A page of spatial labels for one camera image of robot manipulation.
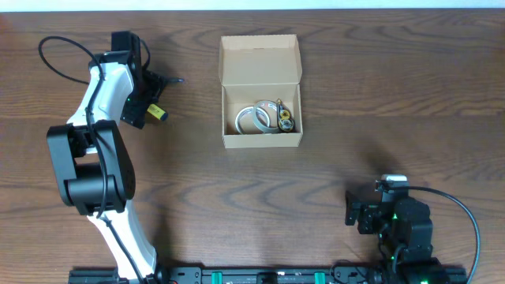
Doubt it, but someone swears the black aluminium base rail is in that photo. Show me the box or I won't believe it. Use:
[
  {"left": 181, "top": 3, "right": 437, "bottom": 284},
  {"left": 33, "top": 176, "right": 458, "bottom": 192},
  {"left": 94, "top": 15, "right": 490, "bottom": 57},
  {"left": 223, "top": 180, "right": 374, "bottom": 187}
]
[{"left": 68, "top": 266, "right": 469, "bottom": 284}]

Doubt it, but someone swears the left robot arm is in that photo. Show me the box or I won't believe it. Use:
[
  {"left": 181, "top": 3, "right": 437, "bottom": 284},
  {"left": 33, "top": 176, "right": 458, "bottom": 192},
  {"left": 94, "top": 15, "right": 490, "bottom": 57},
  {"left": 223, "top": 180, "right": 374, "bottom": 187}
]
[{"left": 47, "top": 51, "right": 169, "bottom": 283}]

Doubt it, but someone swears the grey tape roll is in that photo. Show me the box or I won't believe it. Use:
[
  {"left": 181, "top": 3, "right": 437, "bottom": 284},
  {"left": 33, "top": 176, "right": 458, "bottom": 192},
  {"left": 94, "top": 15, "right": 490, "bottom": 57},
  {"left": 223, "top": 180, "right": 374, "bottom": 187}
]
[{"left": 252, "top": 100, "right": 280, "bottom": 133}]

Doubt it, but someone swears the black cable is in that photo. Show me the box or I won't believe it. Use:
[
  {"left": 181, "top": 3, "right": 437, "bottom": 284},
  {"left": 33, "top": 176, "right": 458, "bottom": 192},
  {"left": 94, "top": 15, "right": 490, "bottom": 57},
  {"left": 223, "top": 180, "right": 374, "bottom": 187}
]
[
  {"left": 37, "top": 35, "right": 153, "bottom": 284},
  {"left": 406, "top": 185, "right": 481, "bottom": 284}
]

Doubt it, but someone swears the yellow highlighter marker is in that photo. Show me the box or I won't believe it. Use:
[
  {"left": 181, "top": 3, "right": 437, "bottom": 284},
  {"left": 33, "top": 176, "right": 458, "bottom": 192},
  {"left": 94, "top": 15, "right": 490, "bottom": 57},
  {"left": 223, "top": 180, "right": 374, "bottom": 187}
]
[{"left": 147, "top": 103, "right": 168, "bottom": 121}]

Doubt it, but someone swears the left black cable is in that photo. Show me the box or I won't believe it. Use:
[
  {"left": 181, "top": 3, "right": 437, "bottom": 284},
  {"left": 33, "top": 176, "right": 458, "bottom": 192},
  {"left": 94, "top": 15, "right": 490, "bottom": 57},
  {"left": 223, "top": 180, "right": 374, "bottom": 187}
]
[{"left": 37, "top": 35, "right": 153, "bottom": 284}]

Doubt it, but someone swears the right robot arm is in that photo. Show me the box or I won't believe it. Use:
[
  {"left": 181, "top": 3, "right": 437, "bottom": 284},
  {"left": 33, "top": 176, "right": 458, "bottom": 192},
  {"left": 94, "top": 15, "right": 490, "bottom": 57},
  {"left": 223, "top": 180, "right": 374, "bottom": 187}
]
[{"left": 345, "top": 189, "right": 451, "bottom": 283}]

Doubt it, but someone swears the right black cable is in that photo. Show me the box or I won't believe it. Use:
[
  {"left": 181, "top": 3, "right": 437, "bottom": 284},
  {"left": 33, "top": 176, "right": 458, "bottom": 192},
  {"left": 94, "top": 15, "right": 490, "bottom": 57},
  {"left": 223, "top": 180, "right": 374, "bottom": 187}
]
[{"left": 406, "top": 185, "right": 481, "bottom": 284}]

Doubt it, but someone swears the white tape roll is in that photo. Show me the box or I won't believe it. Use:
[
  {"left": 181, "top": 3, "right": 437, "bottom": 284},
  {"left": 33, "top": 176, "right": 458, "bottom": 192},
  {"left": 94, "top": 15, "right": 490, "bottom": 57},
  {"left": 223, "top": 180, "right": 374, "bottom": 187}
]
[{"left": 234, "top": 106, "right": 267, "bottom": 135}]

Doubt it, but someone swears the brown cardboard box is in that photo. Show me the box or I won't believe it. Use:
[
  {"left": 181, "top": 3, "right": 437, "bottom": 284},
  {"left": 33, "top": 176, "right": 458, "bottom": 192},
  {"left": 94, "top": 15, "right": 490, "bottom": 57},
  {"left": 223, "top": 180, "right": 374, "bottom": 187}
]
[{"left": 219, "top": 35, "right": 303, "bottom": 149}]

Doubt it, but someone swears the black ballpoint pen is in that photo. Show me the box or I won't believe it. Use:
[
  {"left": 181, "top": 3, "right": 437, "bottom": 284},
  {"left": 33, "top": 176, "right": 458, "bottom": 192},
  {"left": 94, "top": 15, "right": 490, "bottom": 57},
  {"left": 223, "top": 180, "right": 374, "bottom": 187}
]
[{"left": 167, "top": 77, "right": 185, "bottom": 84}]

